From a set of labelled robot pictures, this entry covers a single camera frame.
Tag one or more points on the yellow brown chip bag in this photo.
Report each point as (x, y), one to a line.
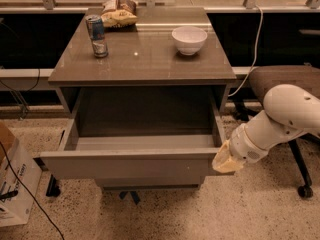
(119, 13)

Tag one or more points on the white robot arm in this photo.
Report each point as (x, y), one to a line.
(288, 113)

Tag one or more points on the white cardboard box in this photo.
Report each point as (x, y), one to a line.
(19, 179)

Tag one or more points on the white ceramic bowl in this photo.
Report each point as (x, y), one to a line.
(189, 39)

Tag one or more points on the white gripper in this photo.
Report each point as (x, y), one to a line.
(242, 147)

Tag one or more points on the grey office chair black base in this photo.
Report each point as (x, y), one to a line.
(262, 79)

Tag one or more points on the blue silver drink can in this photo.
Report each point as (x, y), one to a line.
(96, 33)

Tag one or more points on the grey drawer cabinet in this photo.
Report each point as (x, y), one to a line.
(144, 55)

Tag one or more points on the grey top drawer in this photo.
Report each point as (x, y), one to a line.
(140, 135)

